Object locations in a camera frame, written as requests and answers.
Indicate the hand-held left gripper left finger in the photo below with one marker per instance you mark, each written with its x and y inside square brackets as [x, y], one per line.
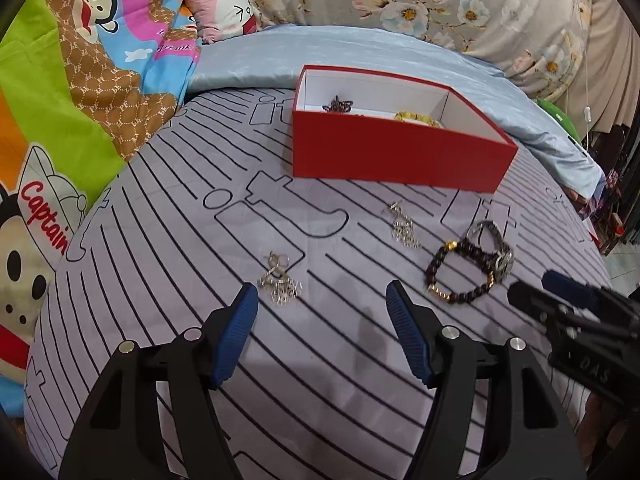
[235, 335]

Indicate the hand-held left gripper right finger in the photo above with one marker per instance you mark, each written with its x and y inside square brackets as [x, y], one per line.
[407, 335]

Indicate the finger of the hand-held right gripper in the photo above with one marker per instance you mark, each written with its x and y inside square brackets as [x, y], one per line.
[570, 286]
[530, 302]

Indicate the silver wristwatch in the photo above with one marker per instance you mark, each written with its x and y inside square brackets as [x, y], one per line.
[502, 262]

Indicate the silver dangling earring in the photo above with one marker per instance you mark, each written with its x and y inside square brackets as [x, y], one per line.
[404, 227]
[280, 282]

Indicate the red cardboard box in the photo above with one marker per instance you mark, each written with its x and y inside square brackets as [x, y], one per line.
[400, 160]

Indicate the grey striped bed sheet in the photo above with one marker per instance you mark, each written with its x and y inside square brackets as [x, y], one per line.
[200, 240]

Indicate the green plush toy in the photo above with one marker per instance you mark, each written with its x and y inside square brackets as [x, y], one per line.
[560, 112]

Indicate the beige curtain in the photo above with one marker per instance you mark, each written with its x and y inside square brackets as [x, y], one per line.
[607, 35]

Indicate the light blue blanket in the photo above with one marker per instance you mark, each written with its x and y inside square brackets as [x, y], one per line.
[250, 60]

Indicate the cartoon monkey blanket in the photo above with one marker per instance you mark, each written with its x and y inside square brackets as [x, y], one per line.
[75, 85]

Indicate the floral grey pillow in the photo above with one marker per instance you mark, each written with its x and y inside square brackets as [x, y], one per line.
[425, 0]

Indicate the pink cartoon pillow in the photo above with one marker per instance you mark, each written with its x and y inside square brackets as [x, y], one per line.
[225, 5]

